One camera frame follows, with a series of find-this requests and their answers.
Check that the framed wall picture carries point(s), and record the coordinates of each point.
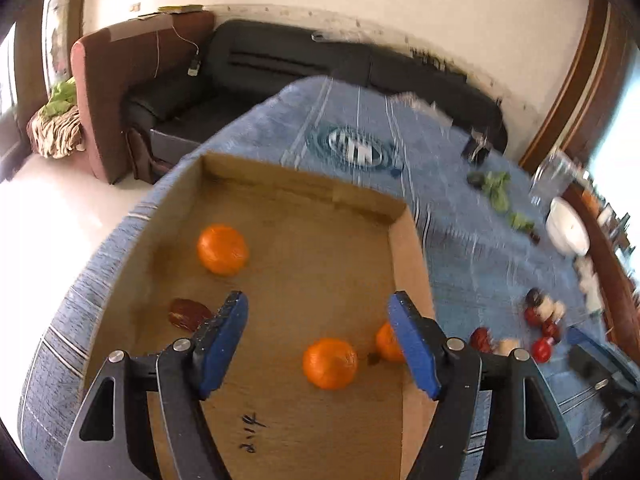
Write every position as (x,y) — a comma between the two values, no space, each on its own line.
(55,35)

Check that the round red cherry tomato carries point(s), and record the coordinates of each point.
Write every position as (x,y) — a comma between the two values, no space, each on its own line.
(542,350)

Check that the brown armchair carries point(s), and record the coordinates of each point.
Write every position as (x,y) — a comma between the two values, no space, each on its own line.
(115,85)

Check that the small white fruit piece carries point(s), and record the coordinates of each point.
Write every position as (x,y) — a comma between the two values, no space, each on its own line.
(560,310)
(507,345)

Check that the dark red date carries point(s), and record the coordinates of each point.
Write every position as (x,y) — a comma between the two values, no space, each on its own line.
(187,312)
(482,338)

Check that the small red fruit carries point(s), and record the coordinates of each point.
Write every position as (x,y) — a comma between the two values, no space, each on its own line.
(551,329)

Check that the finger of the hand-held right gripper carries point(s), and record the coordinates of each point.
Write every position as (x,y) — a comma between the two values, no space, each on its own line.
(589,362)

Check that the small dark lump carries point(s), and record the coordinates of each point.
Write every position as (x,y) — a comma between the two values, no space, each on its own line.
(475,178)

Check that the dark brown date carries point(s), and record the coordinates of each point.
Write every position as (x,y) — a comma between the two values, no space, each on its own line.
(534,297)

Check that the clear glass jar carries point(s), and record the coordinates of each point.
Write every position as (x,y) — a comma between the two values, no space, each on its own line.
(552,175)

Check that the green leaf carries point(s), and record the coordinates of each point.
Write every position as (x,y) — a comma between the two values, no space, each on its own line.
(495,187)
(520,221)

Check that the green cloth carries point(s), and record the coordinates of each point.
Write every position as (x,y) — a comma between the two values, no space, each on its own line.
(60,97)

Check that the blue striped blanket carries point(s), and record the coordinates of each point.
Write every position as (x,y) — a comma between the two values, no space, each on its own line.
(475,260)

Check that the white cylindrical fruit piece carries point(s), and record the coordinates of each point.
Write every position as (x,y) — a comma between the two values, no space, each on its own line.
(547,305)

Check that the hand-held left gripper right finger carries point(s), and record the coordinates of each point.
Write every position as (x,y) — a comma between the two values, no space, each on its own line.
(412,345)

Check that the black binder clip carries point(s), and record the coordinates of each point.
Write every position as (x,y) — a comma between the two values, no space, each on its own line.
(477,147)

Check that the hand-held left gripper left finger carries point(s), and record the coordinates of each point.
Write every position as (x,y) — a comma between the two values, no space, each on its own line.
(225,345)

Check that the window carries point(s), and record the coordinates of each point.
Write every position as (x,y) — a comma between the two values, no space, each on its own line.
(6,75)

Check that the shallow cardboard box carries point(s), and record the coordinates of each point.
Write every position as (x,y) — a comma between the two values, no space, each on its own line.
(300,260)

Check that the beige striped blanket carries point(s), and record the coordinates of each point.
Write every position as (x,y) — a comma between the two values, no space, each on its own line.
(55,132)

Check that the white bowl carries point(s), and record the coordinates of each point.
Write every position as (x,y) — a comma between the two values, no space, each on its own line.
(567,227)

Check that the small dark fruit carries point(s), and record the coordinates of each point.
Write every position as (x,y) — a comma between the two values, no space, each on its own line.
(535,238)

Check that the orange mandarin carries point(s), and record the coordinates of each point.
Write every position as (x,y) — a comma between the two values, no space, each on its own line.
(222,249)
(386,344)
(330,362)

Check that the wooden door frame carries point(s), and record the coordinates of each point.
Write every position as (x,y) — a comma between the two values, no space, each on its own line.
(580,85)

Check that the black leather sofa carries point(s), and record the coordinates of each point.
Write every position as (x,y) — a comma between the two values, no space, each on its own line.
(280,60)

